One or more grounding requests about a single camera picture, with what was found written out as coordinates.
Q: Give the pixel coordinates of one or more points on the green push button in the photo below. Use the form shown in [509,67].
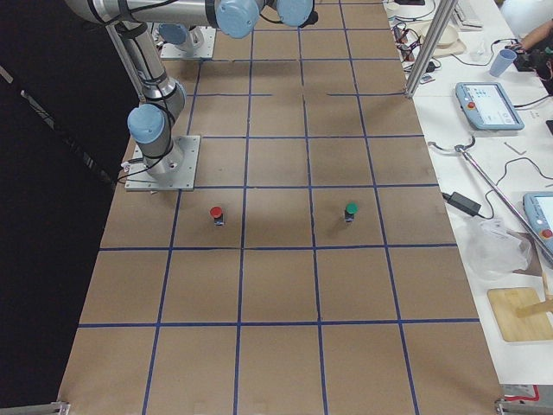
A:
[350,211]

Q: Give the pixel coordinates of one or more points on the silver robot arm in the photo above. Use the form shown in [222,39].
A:
[238,18]
[152,122]

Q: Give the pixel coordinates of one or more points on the metal walking cane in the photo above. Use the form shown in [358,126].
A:
[463,150]

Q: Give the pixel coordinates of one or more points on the aluminium frame post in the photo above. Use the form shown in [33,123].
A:
[443,12]

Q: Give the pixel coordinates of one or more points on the clear plastic bag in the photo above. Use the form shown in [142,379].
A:
[491,249]

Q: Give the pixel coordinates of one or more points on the wooden board stand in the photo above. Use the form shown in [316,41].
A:
[520,313]

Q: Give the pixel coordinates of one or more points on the black power adapter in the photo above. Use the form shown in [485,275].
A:
[462,203]

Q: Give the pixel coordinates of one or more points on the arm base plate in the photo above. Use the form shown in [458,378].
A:
[177,170]
[203,47]

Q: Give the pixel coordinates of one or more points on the beige tray with plate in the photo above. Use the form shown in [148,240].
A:
[449,42]

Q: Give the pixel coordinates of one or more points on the teach pendant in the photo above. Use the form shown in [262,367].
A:
[538,210]
[487,106]

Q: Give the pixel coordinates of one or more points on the blue plastic cup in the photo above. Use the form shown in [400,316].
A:
[502,61]

